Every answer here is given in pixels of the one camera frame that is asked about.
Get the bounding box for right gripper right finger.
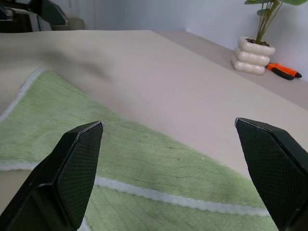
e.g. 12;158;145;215
234;117;308;231

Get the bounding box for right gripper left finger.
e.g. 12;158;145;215
0;121;104;231

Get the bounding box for green cloth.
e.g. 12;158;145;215
0;67;280;231

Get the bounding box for orange and black pliers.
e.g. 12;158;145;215
266;62;303;81

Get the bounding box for white bubbly plant pot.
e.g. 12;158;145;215
231;36;276;76

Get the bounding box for green leafy plant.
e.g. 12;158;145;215
244;0;308;46

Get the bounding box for black and silver machine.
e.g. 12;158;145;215
0;0;69;33

